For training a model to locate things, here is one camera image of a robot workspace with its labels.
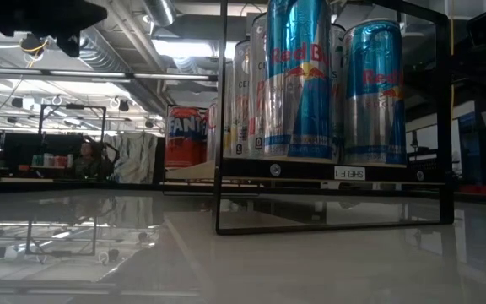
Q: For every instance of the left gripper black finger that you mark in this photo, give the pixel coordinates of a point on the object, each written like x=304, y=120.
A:
x=69, y=44

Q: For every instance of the red soda can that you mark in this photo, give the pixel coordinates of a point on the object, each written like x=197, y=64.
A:
x=186, y=143

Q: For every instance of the silver Diet Coke can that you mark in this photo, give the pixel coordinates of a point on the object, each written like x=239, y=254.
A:
x=211, y=139

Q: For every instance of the blue silver Red Bull can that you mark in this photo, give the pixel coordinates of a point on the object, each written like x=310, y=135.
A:
x=298, y=84

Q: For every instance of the light blue Red Bull can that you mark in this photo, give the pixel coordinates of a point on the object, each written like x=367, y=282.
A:
x=374, y=105

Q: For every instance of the long linear ceiling light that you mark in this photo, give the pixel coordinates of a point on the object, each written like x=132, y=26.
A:
x=99, y=74

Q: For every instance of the ceiling light panel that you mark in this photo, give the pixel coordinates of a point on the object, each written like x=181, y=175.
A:
x=181, y=47
x=230, y=50

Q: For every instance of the red white background containers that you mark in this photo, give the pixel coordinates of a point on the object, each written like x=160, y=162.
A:
x=53, y=160

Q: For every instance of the person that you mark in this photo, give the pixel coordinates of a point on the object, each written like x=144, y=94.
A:
x=87, y=162

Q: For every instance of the white streaked cloth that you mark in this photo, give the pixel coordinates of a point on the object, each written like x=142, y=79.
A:
x=135, y=158

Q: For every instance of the black partition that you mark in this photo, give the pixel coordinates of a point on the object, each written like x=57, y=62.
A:
x=160, y=160

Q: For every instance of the large silver ceiling duct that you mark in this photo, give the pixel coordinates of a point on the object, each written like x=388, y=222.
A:
x=104, y=55

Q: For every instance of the black metal stand frame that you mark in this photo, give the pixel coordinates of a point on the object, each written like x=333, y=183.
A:
x=74, y=106

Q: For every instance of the black dome ceiling camera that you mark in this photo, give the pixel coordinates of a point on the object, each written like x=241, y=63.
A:
x=124, y=105
x=17, y=102
x=149, y=123

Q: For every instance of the wooden shelf black metal frame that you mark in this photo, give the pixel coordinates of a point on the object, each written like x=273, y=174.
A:
x=310, y=171

